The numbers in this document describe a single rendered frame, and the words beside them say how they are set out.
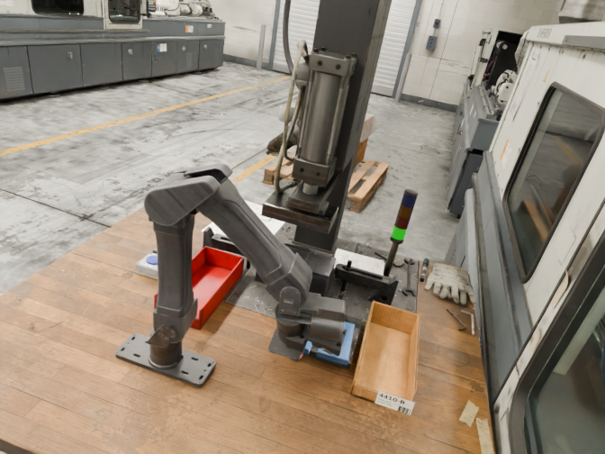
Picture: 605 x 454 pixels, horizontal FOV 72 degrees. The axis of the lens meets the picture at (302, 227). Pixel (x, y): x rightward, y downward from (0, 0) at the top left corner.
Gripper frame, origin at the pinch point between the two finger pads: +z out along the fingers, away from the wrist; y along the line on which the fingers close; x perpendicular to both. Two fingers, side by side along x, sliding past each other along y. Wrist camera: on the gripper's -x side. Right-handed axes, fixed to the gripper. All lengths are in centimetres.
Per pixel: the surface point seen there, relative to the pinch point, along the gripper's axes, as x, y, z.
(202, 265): 33.8, 16.7, 13.6
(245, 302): 16.8, 9.3, 10.0
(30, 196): 246, 85, 160
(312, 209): 6.0, 30.4, -8.6
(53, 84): 440, 288, 258
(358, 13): 7, 61, -41
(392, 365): -22.3, 5.4, 6.7
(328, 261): 0.3, 28.4, 10.9
